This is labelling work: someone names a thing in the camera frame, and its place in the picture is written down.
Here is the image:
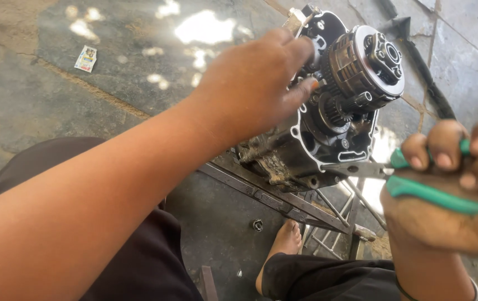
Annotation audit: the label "black wrist thread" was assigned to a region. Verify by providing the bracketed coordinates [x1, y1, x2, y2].
[395, 275, 419, 301]

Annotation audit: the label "dark wooden block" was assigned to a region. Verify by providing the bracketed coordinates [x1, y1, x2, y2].
[199, 265, 219, 301]

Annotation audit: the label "metal engine stand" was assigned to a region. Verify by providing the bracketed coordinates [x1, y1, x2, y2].
[197, 152, 388, 261]

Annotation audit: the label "person's black shorts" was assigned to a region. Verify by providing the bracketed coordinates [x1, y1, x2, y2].
[0, 137, 397, 301]

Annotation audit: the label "person's right foot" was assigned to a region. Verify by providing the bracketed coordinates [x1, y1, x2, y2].
[255, 219, 303, 296]

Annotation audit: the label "greasy motorcycle engine with clutch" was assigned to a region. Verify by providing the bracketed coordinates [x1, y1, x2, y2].
[235, 4, 405, 193]

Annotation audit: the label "green handled pliers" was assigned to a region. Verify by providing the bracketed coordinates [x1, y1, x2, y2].
[320, 138, 478, 216]

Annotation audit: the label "black rubber hose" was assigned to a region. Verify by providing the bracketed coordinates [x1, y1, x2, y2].
[378, 0, 457, 120]

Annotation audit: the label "person's left hand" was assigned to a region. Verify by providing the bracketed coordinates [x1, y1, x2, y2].
[192, 28, 319, 146]

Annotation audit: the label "person's right hand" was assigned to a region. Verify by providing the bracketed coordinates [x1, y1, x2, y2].
[380, 114, 478, 258]

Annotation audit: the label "small printed paper wrapper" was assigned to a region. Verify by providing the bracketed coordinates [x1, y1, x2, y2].
[74, 45, 98, 73]

